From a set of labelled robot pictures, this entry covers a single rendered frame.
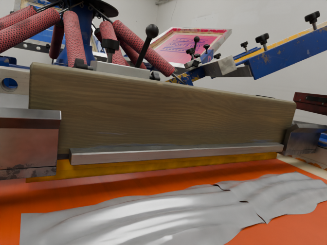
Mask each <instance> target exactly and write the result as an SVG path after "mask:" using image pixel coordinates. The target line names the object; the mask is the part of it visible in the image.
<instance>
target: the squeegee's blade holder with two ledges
mask: <svg viewBox="0 0 327 245"><path fill-rule="evenodd" d="M283 147H284V145H282V144H279V143H277V142H267V143H232V144H198V145H164V146H129V147H95V148H70V150H69V162H70V165H73V166H74V165H89V164H103V163H118V162H132V161H147V160H161V159H176V158H196V157H211V156H225V155H240V154H254V153H268V152H282V151H283Z"/></svg>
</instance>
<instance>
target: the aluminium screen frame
mask: <svg viewBox="0 0 327 245"><path fill-rule="evenodd" d="M289 157H292V158H295V159H297V160H300V161H303V162H305V163H308V164H310V165H313V166H316V167H318V168H321V169H323V170H326V171H327V149H326V148H323V147H320V146H317V148H316V151H315V153H311V154H300V155H289Z"/></svg>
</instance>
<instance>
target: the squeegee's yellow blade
mask: <svg viewBox="0 0 327 245"><path fill-rule="evenodd" d="M270 154H277V153H276V152H268V153H254V154H240V155H225V156H211V157H190V158H176V159H161V160H147V161H132V162H118V163H103V164H89V165H74V166H73V165H70V162H69V159H59V160H57V165H56V166H57V168H56V170H57V171H58V170H71V169H84V168H97V167H109V166H123V165H135V164H148V163H161V162H174V161H187V160H200V159H213V158H231V157H244V156H257V155H270Z"/></svg>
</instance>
